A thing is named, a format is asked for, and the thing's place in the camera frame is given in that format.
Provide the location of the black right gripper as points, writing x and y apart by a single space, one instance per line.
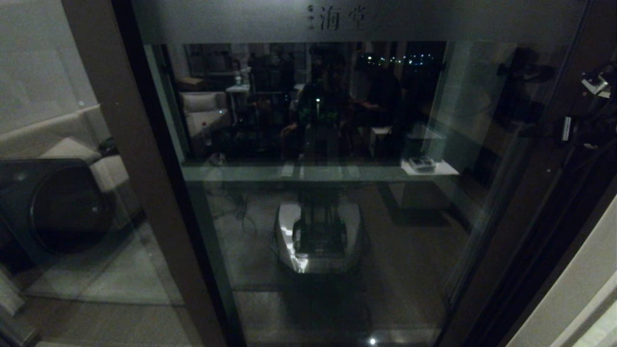
595 127

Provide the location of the sliding glass door brown frame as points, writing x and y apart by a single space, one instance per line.
540 217

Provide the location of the dark brown door jamb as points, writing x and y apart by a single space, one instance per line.
554 299

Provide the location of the long grey stone sill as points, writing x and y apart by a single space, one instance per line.
270 164

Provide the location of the fixed glass door panel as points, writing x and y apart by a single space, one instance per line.
140 183

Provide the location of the dark green cloth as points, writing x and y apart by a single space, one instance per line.
108 144

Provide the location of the grey floor rug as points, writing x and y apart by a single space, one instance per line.
115 270

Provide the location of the light grey sofa cushion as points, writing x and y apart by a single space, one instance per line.
72 150

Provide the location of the light grey sofa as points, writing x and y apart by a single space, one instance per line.
58 197

